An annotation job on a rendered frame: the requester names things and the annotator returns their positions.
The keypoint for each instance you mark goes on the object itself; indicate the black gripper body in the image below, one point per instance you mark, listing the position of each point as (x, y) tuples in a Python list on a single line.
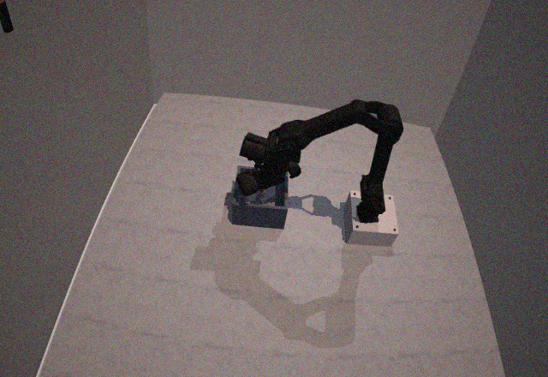
[(250, 183)]

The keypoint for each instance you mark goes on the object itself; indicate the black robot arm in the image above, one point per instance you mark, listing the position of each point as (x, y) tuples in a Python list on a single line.
[(296, 135)]

